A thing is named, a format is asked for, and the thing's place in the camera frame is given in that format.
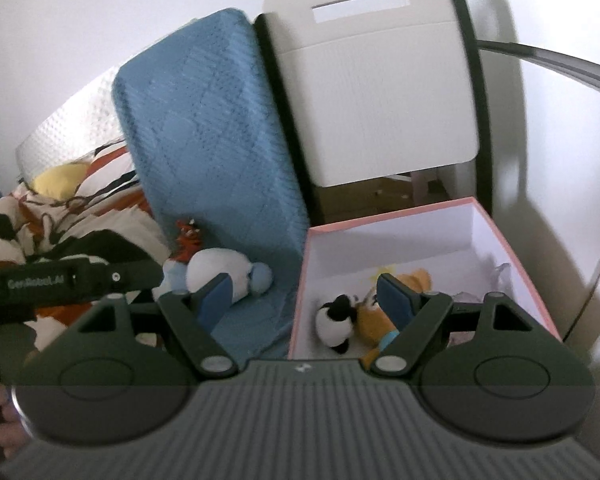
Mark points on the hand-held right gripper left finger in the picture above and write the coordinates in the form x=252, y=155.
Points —
x=215, y=300

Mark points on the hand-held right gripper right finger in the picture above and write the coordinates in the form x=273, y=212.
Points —
x=395, y=300

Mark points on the white round plush toy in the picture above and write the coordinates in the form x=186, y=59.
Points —
x=205, y=267

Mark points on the brown teddy bear blue shirt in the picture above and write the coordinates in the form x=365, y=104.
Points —
x=367, y=322

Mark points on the black and white panda plush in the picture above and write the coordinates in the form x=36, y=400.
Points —
x=330, y=322

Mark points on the pink cardboard box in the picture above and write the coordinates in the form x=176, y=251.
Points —
x=430, y=240

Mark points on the person's left hand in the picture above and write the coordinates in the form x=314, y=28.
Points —
x=2, y=430

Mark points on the blue quilted mat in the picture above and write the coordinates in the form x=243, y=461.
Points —
x=252, y=330

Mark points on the striped blanket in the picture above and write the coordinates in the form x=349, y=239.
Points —
x=55, y=230

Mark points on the small red plush toy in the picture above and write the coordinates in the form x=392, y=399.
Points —
x=187, y=240

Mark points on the yellow pillow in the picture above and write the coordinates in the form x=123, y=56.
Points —
x=60, y=177

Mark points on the blue quilted cushion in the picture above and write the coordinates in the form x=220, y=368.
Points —
x=205, y=135

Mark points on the white chair with black frame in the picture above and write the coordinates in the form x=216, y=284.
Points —
x=370, y=85

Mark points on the grey curved metal rail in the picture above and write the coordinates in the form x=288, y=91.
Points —
x=580, y=70

